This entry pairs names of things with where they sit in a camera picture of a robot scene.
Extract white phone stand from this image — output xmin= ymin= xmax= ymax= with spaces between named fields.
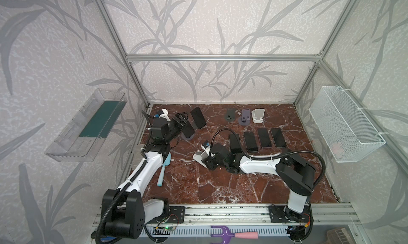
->
xmin=251 ymin=108 xmax=265 ymax=124
xmin=193 ymin=151 xmax=208 ymax=168

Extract white phone stand front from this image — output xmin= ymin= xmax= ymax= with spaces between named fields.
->
xmin=193 ymin=151 xmax=208 ymax=168

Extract purple round phone stand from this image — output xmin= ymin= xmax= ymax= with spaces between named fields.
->
xmin=239 ymin=109 xmax=251 ymax=126

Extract aluminium mounting rail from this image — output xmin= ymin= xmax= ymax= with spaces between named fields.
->
xmin=162 ymin=203 xmax=361 ymax=227

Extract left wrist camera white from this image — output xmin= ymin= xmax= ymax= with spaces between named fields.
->
xmin=155 ymin=109 xmax=170 ymax=121

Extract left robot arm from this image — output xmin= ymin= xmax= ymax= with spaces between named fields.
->
xmin=95 ymin=112 xmax=189 ymax=244

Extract purple pink fork tool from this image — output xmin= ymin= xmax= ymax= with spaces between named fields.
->
xmin=210 ymin=226 xmax=259 ymax=244

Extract clear plastic wall tray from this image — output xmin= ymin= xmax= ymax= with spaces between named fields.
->
xmin=45 ymin=89 xmax=128 ymax=162

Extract grey stand far left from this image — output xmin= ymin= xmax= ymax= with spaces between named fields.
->
xmin=181 ymin=133 xmax=195 ymax=141

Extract teal silicone spatula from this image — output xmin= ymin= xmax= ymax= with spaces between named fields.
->
xmin=157 ymin=153 xmax=171 ymax=187

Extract white wire mesh basket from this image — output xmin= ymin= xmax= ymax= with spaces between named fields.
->
xmin=309 ymin=86 xmax=386 ymax=163

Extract black phone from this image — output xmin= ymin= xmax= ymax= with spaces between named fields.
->
xmin=257 ymin=128 xmax=272 ymax=148
xmin=229 ymin=134 xmax=242 ymax=154
xmin=243 ymin=131 xmax=258 ymax=153
xmin=271 ymin=128 xmax=287 ymax=148
xmin=191 ymin=107 xmax=207 ymax=129
xmin=182 ymin=121 xmax=195 ymax=137

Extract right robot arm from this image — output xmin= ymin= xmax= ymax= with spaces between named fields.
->
xmin=193 ymin=143 xmax=326 ymax=222

